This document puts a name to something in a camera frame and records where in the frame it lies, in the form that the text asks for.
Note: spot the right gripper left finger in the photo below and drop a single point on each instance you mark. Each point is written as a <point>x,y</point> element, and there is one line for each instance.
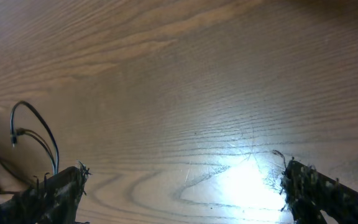
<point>55,200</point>

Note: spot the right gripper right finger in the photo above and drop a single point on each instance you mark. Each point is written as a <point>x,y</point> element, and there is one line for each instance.
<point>310,193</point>

